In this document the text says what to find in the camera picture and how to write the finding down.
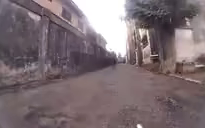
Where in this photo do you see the pale concrete kerb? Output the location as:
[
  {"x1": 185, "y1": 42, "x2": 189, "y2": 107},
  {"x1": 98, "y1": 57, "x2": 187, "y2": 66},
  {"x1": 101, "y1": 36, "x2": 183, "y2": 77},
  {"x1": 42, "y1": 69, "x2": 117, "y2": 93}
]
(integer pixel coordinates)
[{"x1": 166, "y1": 73, "x2": 204, "y2": 85}]

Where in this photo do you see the dark tree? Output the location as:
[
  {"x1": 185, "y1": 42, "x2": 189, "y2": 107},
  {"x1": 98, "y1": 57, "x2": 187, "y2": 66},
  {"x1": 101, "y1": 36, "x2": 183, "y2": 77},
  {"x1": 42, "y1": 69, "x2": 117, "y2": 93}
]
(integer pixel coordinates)
[{"x1": 124, "y1": 0, "x2": 201, "y2": 74}]

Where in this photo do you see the pinkish building behind wall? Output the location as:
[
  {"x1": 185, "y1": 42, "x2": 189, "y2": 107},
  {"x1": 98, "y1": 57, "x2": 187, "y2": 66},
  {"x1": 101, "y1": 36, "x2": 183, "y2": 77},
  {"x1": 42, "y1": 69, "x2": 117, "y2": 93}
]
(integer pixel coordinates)
[{"x1": 33, "y1": 0, "x2": 109, "y2": 51}]

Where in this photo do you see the white walled building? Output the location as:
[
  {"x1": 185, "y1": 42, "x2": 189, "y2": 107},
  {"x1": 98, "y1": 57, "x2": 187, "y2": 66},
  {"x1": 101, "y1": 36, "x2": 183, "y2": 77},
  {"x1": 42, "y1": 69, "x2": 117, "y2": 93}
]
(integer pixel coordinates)
[{"x1": 173, "y1": 26, "x2": 205, "y2": 68}]

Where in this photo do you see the long dark stained wall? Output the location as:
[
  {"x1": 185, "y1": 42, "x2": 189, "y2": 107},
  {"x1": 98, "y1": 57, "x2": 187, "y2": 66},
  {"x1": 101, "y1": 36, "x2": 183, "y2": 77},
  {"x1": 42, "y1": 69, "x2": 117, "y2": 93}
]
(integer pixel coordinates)
[{"x1": 0, "y1": 0, "x2": 118, "y2": 93}]

